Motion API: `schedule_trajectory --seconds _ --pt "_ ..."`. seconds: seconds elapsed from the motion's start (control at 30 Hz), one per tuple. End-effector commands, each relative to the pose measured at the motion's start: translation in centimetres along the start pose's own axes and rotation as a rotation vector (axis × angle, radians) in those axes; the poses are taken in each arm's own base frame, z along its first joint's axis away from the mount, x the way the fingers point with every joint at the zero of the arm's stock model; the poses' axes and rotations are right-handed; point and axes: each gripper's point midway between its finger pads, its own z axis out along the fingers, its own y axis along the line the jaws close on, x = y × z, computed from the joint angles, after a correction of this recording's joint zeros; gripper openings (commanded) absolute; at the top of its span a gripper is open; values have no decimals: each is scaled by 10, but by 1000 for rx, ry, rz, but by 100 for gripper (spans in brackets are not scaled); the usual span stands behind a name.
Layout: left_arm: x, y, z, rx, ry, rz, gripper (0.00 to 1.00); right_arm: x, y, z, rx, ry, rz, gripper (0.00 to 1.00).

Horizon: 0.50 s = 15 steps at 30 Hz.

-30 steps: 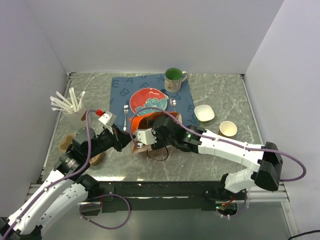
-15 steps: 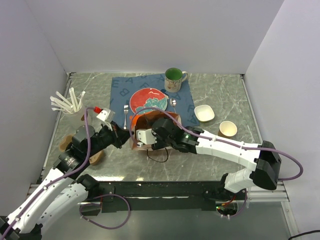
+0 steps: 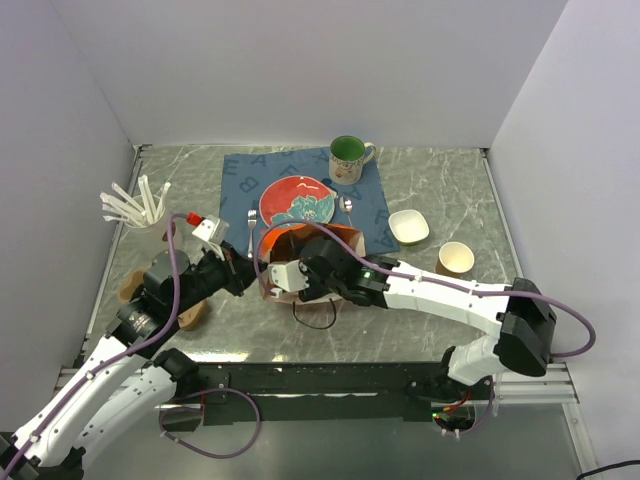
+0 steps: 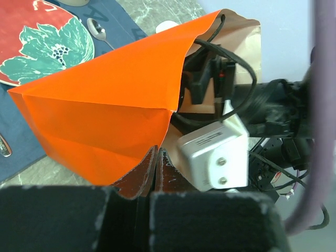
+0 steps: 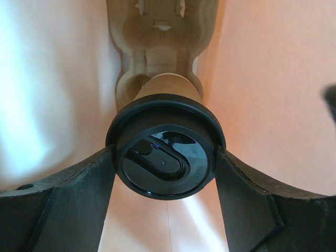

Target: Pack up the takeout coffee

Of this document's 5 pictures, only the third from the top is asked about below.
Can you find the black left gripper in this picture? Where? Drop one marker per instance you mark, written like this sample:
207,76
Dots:
240,271

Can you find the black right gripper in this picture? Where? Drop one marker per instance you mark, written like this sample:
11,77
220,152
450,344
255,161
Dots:
314,289

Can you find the orange paper bag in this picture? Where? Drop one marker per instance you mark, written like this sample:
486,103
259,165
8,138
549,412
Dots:
288,248

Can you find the brown cardboard cup carrier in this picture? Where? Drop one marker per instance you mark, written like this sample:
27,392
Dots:
188,320

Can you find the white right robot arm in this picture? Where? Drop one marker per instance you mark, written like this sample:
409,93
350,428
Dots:
517,323

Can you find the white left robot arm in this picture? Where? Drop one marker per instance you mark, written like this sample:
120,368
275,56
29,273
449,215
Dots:
128,373

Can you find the silver fork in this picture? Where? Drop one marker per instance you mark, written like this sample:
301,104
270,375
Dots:
252,223

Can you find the silver spoon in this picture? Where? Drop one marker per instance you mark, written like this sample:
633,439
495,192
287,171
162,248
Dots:
346,206

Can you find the white square bowl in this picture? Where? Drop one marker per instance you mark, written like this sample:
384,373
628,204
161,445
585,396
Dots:
408,226

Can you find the red teal floral plate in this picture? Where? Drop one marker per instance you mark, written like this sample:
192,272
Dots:
297,197

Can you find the blue letter placemat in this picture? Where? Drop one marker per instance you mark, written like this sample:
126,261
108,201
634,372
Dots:
247,176

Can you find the white straw holder cup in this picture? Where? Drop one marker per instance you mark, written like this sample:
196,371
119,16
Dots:
152,239

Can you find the green interior ceramic mug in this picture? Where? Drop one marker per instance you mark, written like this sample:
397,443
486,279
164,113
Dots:
347,157

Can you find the white wrapped straws bundle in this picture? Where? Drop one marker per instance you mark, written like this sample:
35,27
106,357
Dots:
141,211

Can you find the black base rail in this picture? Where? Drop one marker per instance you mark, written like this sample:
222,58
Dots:
235,392

